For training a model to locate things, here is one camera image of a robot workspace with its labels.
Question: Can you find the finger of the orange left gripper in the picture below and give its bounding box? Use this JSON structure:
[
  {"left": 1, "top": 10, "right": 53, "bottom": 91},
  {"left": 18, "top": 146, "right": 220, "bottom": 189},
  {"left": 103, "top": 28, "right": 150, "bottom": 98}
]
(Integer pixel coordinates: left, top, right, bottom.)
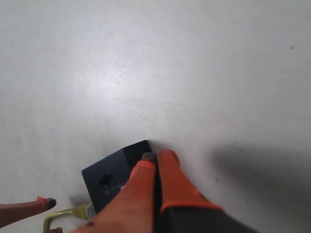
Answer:
[
  {"left": 47, "top": 227, "right": 63, "bottom": 233},
  {"left": 0, "top": 197, "right": 57, "bottom": 228}
]

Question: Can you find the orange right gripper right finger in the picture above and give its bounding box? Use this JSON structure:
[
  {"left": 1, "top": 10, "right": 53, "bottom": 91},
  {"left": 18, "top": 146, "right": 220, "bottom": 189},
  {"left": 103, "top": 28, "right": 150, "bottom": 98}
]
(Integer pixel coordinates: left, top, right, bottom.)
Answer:
[{"left": 157, "top": 149, "right": 255, "bottom": 233}]

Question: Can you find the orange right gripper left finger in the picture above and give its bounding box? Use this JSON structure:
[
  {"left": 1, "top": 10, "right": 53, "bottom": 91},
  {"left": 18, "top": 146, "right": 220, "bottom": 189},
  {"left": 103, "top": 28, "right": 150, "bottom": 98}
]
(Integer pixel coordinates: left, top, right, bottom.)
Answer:
[{"left": 73, "top": 152, "right": 156, "bottom": 233}]

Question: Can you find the yellow ethernet cable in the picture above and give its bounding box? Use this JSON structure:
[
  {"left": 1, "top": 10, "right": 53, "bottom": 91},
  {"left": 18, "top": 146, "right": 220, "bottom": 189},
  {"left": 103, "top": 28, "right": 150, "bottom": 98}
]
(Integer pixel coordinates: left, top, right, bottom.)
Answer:
[{"left": 43, "top": 203, "right": 96, "bottom": 233}]

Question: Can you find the small black network box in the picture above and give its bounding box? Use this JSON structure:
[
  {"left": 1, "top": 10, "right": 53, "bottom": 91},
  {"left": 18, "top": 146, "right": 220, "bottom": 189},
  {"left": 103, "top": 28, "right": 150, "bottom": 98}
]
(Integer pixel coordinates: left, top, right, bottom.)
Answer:
[{"left": 82, "top": 140, "right": 151, "bottom": 213}]

